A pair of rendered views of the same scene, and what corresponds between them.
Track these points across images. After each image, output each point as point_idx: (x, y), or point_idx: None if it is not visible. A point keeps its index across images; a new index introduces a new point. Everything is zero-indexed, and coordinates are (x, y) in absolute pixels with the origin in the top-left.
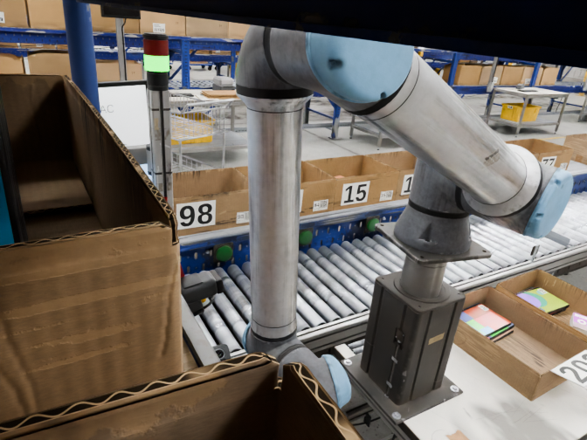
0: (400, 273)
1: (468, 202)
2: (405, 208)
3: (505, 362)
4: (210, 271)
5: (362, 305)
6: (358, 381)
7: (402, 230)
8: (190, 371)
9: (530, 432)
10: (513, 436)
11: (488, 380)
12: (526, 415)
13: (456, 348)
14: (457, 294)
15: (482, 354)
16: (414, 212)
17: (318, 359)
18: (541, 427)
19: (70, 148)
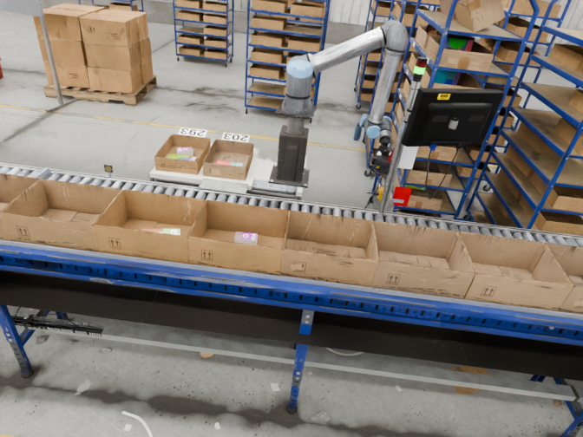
0: (294, 135)
1: (317, 75)
2: (306, 101)
3: (252, 153)
4: (376, 158)
5: (263, 200)
6: (308, 179)
7: (311, 107)
8: (430, 34)
9: (268, 153)
10: (275, 155)
11: (256, 163)
12: (261, 155)
13: (250, 172)
14: (285, 126)
15: (250, 162)
16: (310, 98)
17: (367, 117)
18: (262, 153)
19: (440, 62)
